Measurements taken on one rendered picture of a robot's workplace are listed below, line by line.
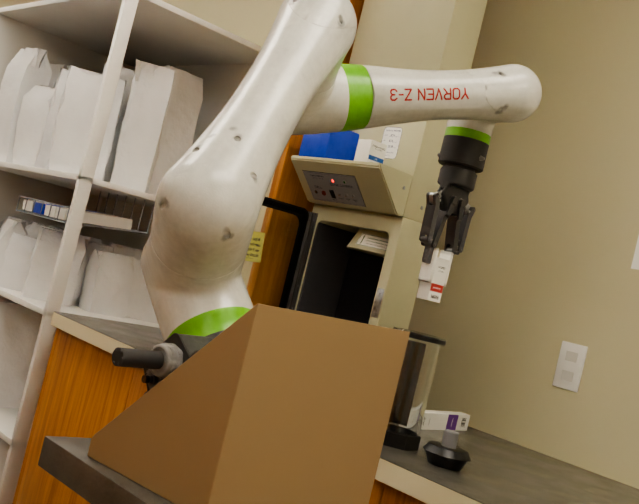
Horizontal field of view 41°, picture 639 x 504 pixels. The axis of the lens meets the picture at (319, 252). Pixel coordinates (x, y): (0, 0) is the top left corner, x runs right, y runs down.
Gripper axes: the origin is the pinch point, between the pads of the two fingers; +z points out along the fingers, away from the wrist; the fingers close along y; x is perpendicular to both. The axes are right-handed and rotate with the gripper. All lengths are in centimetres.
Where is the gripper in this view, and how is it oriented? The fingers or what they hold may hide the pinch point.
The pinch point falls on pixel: (435, 267)
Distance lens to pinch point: 174.4
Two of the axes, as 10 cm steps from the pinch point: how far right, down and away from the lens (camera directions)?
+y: -7.1, -1.9, -6.8
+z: -2.4, 9.7, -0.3
